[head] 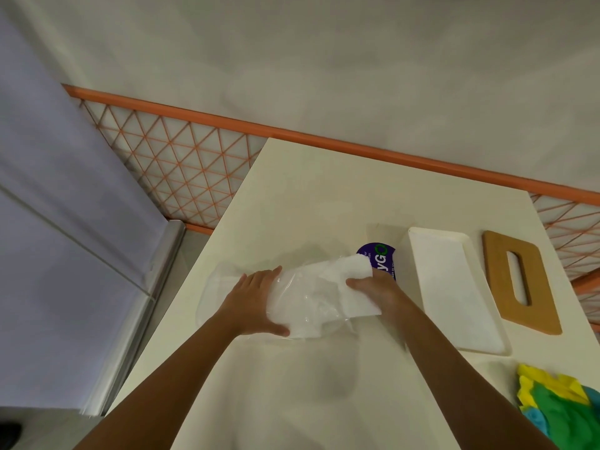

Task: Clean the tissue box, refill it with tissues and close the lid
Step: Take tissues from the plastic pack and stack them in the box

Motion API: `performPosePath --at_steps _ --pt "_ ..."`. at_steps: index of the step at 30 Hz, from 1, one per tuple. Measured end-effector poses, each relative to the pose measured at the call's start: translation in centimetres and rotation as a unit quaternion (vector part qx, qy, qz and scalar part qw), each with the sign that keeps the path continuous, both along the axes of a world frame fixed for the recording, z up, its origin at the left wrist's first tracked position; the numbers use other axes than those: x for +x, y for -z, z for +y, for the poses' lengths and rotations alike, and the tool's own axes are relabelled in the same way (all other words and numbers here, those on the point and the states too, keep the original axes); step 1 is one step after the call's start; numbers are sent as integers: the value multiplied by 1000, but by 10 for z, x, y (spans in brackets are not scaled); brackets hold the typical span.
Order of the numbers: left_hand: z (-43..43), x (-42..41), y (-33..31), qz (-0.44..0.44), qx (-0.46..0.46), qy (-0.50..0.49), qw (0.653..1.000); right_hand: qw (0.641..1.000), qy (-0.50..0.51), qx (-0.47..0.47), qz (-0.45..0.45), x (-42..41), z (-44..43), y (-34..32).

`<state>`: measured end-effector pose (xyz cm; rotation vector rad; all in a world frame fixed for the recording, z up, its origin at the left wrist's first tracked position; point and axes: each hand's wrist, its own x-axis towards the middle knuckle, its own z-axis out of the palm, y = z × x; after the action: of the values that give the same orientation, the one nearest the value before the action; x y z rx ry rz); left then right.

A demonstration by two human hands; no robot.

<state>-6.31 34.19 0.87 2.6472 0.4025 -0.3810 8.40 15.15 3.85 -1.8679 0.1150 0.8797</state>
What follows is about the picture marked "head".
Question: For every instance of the person's left hand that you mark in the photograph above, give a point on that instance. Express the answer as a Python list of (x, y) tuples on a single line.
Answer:
[(243, 304)]

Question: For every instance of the person's right hand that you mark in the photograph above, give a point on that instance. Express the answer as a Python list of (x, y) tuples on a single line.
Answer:
[(382, 295)]

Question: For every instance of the person's right thumb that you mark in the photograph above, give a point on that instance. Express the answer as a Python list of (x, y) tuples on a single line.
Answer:
[(358, 283)]

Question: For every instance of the person's left thumb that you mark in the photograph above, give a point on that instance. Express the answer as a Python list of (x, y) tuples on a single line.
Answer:
[(276, 330)]

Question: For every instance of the white tissue stack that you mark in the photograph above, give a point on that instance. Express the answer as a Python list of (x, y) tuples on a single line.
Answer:
[(318, 295)]

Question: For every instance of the clear plastic tissue package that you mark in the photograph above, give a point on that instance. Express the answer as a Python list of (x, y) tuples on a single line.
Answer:
[(225, 288)]

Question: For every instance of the person's left forearm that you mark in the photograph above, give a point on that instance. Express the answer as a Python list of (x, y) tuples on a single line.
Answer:
[(173, 388)]

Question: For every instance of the person's right forearm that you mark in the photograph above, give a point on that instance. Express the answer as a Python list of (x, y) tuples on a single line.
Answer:
[(459, 384)]

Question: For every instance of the white rectangular tray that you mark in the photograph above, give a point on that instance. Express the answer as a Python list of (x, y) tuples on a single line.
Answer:
[(452, 290)]

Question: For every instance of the orange lattice fence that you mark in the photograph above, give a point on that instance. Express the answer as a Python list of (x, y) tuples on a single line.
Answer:
[(328, 143)]

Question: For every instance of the wooden tissue box lid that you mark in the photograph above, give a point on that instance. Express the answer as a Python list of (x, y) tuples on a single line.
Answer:
[(539, 295)]

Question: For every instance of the yellow cloth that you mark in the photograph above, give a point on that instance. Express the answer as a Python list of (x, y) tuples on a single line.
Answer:
[(558, 381)]

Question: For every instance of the green cloth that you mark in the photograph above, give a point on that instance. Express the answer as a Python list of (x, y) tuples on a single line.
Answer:
[(562, 419)]

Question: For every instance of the lavender panel with metal frame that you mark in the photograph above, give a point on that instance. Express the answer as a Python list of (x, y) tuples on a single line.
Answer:
[(61, 238)]

